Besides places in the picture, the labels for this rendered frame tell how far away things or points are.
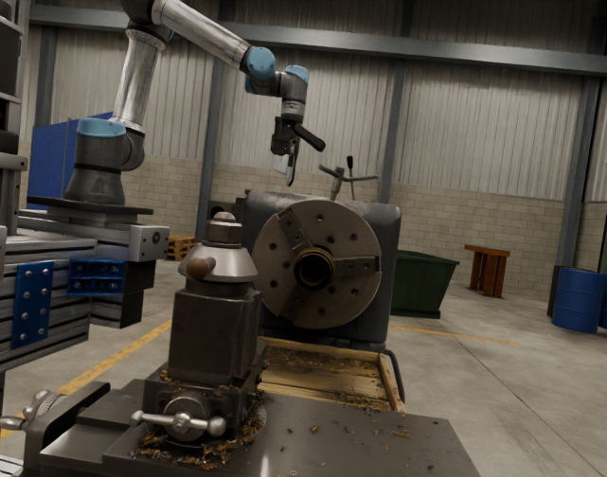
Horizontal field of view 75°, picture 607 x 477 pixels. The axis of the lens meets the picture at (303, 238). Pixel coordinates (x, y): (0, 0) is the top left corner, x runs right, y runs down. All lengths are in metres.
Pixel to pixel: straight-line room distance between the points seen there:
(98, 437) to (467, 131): 11.56
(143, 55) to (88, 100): 11.93
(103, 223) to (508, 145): 11.45
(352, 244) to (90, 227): 0.68
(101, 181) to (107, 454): 0.87
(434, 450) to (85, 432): 0.34
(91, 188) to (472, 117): 11.19
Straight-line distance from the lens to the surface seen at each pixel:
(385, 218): 1.11
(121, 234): 1.11
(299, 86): 1.30
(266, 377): 0.79
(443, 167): 11.44
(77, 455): 0.43
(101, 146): 1.19
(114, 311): 1.14
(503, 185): 11.91
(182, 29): 1.25
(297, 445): 0.43
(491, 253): 9.14
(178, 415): 0.39
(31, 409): 0.54
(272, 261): 0.96
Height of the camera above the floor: 1.19
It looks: 3 degrees down
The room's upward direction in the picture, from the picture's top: 7 degrees clockwise
